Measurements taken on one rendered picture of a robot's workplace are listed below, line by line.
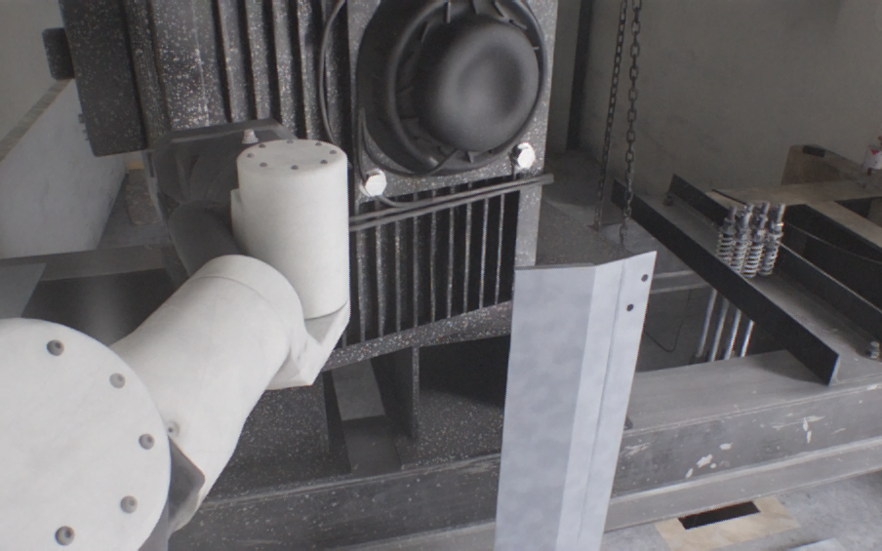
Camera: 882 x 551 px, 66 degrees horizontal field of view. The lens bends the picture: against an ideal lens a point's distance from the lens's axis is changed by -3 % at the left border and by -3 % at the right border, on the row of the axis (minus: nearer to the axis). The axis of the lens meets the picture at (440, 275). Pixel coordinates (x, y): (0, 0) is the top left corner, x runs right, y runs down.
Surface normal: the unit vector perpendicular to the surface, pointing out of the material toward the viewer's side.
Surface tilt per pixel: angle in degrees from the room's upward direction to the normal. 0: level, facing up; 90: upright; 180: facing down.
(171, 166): 90
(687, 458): 90
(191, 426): 60
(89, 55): 90
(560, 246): 0
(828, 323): 0
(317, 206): 90
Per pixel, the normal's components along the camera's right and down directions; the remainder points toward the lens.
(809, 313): 0.01, -0.88
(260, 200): -0.44, 0.40
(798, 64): -0.97, 0.11
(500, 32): 0.47, 0.44
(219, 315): 0.46, -0.75
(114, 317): 0.25, 0.47
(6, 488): 0.77, -0.48
